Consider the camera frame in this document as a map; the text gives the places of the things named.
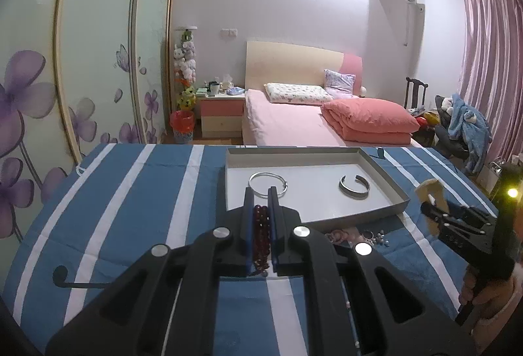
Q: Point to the white wall socket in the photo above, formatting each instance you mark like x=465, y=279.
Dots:
x=229, y=33

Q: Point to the red and yellow toy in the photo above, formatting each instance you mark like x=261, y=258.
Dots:
x=425, y=119

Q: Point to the thin silver bangle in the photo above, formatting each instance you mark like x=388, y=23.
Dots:
x=285, y=187

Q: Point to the white patterned pillow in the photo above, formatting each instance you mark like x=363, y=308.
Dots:
x=298, y=92

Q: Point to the plush toy tower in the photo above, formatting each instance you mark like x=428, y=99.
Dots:
x=186, y=66

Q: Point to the flower print sliding wardrobe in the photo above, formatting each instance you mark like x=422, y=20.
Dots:
x=102, y=33

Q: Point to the person's right forearm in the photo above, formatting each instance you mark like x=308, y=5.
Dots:
x=506, y=319

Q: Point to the green box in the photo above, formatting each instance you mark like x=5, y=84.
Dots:
x=201, y=91

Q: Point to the purple floral pillow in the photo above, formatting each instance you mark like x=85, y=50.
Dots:
x=339, y=82

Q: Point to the person's right hand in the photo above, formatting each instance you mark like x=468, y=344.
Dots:
x=486, y=292

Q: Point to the gold wrist watch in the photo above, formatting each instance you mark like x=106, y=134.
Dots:
x=362, y=235

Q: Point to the pink beige nightstand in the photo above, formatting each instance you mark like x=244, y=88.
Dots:
x=220, y=115

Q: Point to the blue plush robe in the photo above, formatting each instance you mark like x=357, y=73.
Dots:
x=461, y=115

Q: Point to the white shallow cardboard tray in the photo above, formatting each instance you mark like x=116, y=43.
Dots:
x=318, y=192

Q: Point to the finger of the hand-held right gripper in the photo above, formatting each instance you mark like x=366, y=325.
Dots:
x=433, y=212

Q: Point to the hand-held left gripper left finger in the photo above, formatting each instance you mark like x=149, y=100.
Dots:
x=250, y=241

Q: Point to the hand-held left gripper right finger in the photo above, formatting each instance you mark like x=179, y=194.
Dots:
x=274, y=241

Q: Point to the folded coral quilt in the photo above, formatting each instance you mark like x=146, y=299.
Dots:
x=367, y=119

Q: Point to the black office chair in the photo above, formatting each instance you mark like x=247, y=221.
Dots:
x=443, y=135

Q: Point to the red trash bin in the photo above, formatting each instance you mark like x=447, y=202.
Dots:
x=182, y=127

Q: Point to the dark wooden chair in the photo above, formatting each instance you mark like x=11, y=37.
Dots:
x=410, y=90

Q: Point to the blue white striped blanket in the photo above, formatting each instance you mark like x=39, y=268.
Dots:
x=122, y=196

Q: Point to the tissue box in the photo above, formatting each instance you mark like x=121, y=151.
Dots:
x=226, y=83

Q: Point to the beige pink headboard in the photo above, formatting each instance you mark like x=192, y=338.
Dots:
x=286, y=61

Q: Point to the bed with pink sheet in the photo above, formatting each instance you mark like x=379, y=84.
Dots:
x=286, y=123

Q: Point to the white air conditioner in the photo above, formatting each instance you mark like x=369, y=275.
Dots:
x=388, y=33

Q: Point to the pink curtain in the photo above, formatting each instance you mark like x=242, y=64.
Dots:
x=490, y=53

